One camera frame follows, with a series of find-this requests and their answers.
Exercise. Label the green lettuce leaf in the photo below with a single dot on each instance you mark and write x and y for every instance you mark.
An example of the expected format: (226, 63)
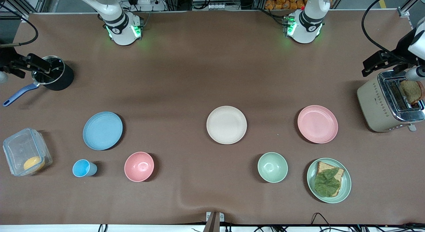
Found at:
(327, 183)

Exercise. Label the pink bowl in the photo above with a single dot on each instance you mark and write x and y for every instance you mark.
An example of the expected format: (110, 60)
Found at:
(139, 167)

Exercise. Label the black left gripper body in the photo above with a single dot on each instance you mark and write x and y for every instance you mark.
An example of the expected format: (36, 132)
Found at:
(400, 48)

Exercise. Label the long white power strip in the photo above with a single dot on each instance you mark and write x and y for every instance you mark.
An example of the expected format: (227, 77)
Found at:
(217, 6)

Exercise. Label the beige plate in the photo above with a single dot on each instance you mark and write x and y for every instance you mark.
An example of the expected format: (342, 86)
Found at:
(226, 125)

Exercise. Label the clear plastic container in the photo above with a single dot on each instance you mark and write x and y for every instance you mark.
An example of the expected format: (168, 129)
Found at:
(23, 149)

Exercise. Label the beige chrome toaster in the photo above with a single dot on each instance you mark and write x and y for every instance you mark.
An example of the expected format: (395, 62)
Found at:
(375, 105)

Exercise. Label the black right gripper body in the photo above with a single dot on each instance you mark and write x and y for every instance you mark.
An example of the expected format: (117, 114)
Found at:
(6, 58)

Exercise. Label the bag of orange buns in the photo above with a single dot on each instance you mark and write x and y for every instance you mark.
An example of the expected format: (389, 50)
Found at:
(285, 1)

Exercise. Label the brown toast slice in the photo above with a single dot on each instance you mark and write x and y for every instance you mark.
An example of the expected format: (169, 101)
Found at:
(411, 91)

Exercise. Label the pink plate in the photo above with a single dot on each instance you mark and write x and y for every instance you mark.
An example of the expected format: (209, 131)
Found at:
(317, 124)

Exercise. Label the orange food piece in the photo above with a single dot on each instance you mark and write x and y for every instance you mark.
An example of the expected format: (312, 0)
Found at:
(34, 164)

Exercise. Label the metal table bracket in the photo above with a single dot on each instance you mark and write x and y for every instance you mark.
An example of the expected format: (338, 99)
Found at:
(214, 222)

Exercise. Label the blue cup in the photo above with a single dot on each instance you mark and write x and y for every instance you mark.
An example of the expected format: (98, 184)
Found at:
(83, 168)

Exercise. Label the blue plate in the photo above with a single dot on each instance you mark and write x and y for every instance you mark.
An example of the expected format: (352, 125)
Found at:
(102, 130)

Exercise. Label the brown bread slice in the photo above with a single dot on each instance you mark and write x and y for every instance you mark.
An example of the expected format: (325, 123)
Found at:
(337, 172)

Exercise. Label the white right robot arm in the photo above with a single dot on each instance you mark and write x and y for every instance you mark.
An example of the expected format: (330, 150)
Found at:
(121, 26)

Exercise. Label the green plate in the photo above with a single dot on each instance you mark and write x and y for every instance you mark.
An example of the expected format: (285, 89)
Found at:
(345, 183)

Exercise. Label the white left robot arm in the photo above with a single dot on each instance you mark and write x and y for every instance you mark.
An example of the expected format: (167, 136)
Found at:
(307, 26)

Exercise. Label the green bowl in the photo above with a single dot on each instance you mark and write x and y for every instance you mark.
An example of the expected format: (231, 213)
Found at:
(272, 167)

